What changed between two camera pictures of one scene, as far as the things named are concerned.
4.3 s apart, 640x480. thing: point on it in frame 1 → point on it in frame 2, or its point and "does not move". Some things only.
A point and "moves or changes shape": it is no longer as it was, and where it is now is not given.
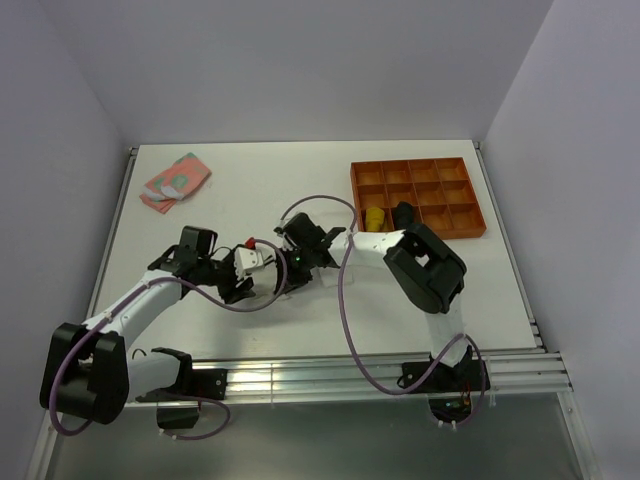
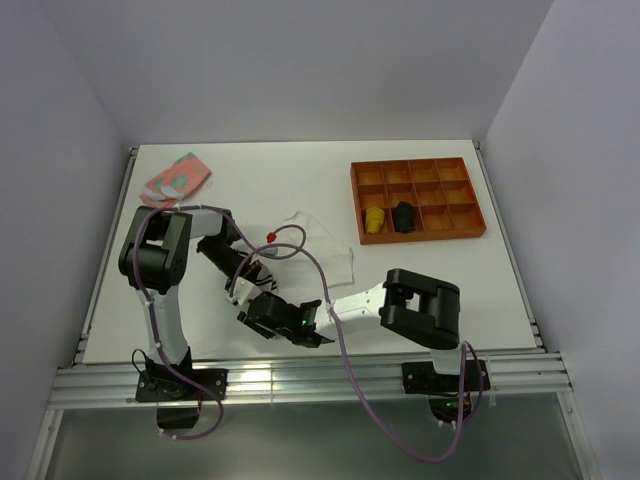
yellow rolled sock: x=374 y=219 does not move
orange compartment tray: x=441 y=192 does not move
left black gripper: x=230 y=292 → x=242 y=273
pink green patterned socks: x=186 y=175 does not move
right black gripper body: x=298 y=261 → x=265 y=332
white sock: x=321 y=277 moves or changes shape
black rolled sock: x=403 y=215 does not move
